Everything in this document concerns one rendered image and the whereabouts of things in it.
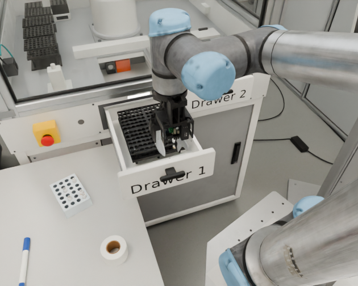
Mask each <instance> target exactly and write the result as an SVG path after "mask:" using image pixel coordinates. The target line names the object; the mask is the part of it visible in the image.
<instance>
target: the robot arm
mask: <svg viewBox="0 0 358 286"><path fill-rule="evenodd" d="M191 28H192V26H191V25H190V16H189V14H188V13H187V12H186V11H184V10H181V9H175V8H166V9H160V10H157V11H155V12H153V13H152V14H151V16H150V17H149V34H148V36H149V41H150V49H151V65H152V85H153V89H154V90H152V96H153V99H154V100H156V101H158V102H160V105H159V106H156V107H155V109H154V110H153V111H152V113H153V117H150V123H149V132H150V134H151V136H152V138H153V140H154V143H155V145H156V147H157V149H158V151H159V153H160V154H161V155H163V156H165V147H164V145H165V139H166V140H170V139H171V138H173V139H174V140H175V143H174V144H175V147H176V150H177V152H179V151H180V149H181V148H182V146H183V147H184V148H185V150H188V145H187V143H186V141H185V140H187V139H189V135H190V136H191V137H192V138H193V134H194V120H193V118H192V117H191V115H190V113H189V112H188V110H187V109H186V107H185V106H187V105H188V100H187V99H186V98H185V97H186V96H187V94H188V90H189V91H191V92H193V93H195V94H196V96H198V97H199V98H201V99H203V100H206V101H212V100H217V99H219V98H221V97H222V95H223V94H224V93H227V92H228V91H229V90H230V88H231V87H232V85H233V83H234V80H235V79H238V78H241V77H244V76H247V75H250V74H253V73H263V74H268V75H273V76H276V77H281V78H287V79H292V80H295V81H300V82H305V83H310V84H313V85H318V86H323V87H328V88H332V89H337V90H342V91H346V92H351V93H355V94H358V33H347V32H321V31H295V30H287V29H285V28H284V27H283V26H281V25H278V24H274V25H266V26H261V27H259V28H257V29H254V30H250V31H245V32H241V33H237V34H234V35H230V36H226V37H222V38H219V39H215V40H210V41H206V42H204V41H202V40H200V39H199V38H197V37H196V36H194V35H193V34H192V33H191V32H190V29H191ZM190 123H191V124H192V131H191V130H190ZM219 267H220V270H221V273H222V275H223V278H224V280H225V282H226V284H227V286H325V285H326V283H328V282H331V281H336V280H341V279H346V278H349V277H354V276H358V178H356V179H355V180H353V181H352V182H350V183H348V184H347V185H345V186H344V187H342V188H341V189H339V190H337V191H336V192H334V193H333V194H331V195H330V196H328V197H327V198H323V197H321V196H307V197H304V198H302V199H301V200H300V201H299V202H297V203H296V204H295V205H294V207H293V210H292V211H291V212H290V213H289V214H288V215H286V216H285V217H283V218H281V219H279V220H278V221H276V222H274V223H273V224H271V225H269V226H265V227H263V228H261V229H259V230H257V231H256V232H254V233H253V234H252V235H250V236H249V237H248V238H246V239H245V240H243V241H241V242H240V243H238V244H237V245H235V246H233V247H231V248H227V250H226V251H225V252H223V253H222V254H221V255H220V256H219Z"/></svg>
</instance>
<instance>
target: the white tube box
mask: <svg viewBox="0 0 358 286"><path fill-rule="evenodd" d="M73 178H76V181H77V182H76V183H73V182H72V179H73ZM49 186H50V188H51V190H52V192H53V194H54V196H55V198H56V199H57V201H58V203H59V205H60V207H61V209H62V210H63V212H64V214H65V216H66V218H67V219H68V218H70V217H72V216H74V215H76V214H77V213H79V212H81V211H83V210H84V209H86V208H88V207H90V206H92V205H93V203H92V201H91V198H90V196H89V195H88V193H87V192H86V190H85V189H84V187H83V186H82V184H81V182H80V181H79V180H78V178H77V176H76V175H75V173H74V174H72V175H70V176H68V177H66V178H64V179H61V180H59V181H57V182H55V183H53V184H51V185H49ZM64 187H66V188H67V190H68V192H66V193H64V192H63V188H64ZM79 190H83V191H84V193H85V194H86V199H83V198H82V195H80V192H79ZM69 195H70V196H71V197H72V200H71V201H69V200H68V198H67V197H68V196H69Z"/></svg>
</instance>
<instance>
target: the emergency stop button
mask: <svg viewBox="0 0 358 286"><path fill-rule="evenodd" d="M41 144H42V145H43V146H52V145H53V144H54V139H53V138H52V137H51V136H45V137H43V138H42V139H41Z"/></svg>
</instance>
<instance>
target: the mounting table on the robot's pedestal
mask: <svg viewBox="0 0 358 286"><path fill-rule="evenodd" d="M293 207H294V205H293V204H291V203H290V202H289V201H287V200H286V199H285V198H284V197H282V196H281V195H280V194H279V193H277V192H276V191H273V192H271V193H270V194H269V195H267V196H266V197H265V198H263V199H262V200H261V201H260V202H258V203H257V204H256V205H254V206H253V207H252V208H251V209H249V210H248V211H247V212H246V213H245V214H243V215H242V216H240V217H239V218H238V219H237V220H235V221H234V222H233V223H232V224H230V225H229V226H228V227H226V228H225V229H224V230H222V231H221V232H220V233H219V234H217V235H216V236H215V237H214V238H212V239H211V240H210V241H208V243H207V249H206V271H205V286H216V285H215V284H214V283H213V282H212V281H211V279H210V278H209V277H208V276H207V275H206V274H207V273H208V272H209V271H210V270H211V269H212V268H214V267H215V266H216V265H217V264H218V263H219V256H220V255H221V254H222V253H223V252H225V251H226V250H227V248H231V247H233V246H235V245H237V244H238V243H240V242H241V241H243V240H245V239H246V238H248V237H249V236H250V235H252V234H253V233H254V232H256V231H257V230H259V229H260V228H261V227H262V226H263V225H265V224H266V223H267V222H268V221H269V220H270V219H272V218H273V217H274V218H275V219H276V220H279V219H281V218H283V217H285V216H286V215H288V214H289V213H290V212H291V211H292V210H293ZM346 279H347V280H348V281H349V282H350V283H352V284H353V285H354V286H358V276H354V277H349V278H346Z"/></svg>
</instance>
